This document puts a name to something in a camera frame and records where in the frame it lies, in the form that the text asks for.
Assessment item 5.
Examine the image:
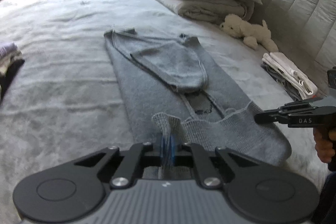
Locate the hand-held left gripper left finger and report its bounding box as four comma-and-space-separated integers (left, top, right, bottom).
74, 135, 168, 189

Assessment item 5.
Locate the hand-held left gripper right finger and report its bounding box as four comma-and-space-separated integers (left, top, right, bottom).
169, 135, 256, 189

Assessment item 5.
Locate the white folded garment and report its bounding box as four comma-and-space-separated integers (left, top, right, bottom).
262, 52, 318, 100

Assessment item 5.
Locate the grey folded garment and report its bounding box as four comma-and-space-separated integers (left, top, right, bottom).
261, 63, 302, 101

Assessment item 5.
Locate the grey knit sweater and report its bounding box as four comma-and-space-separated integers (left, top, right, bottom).
103, 27, 292, 180

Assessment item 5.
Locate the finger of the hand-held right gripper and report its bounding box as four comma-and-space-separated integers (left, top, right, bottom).
278, 98, 326, 112
254, 109, 290, 125

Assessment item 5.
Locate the black folded garment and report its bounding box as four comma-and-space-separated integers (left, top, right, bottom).
0, 59, 25, 104

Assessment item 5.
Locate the person's right hand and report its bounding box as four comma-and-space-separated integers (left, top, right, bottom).
314, 126, 336, 164

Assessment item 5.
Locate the bed with grey sheet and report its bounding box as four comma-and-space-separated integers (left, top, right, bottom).
0, 0, 336, 224

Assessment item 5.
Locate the grey quilted headboard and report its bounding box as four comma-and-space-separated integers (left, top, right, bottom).
236, 0, 336, 98

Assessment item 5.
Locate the purple folded garment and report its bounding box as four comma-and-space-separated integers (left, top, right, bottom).
0, 42, 16, 56

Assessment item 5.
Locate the white plush toy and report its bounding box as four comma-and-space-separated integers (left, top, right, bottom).
219, 13, 279, 52

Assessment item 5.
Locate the person's dark clothing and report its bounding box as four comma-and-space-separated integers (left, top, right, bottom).
312, 164, 336, 224

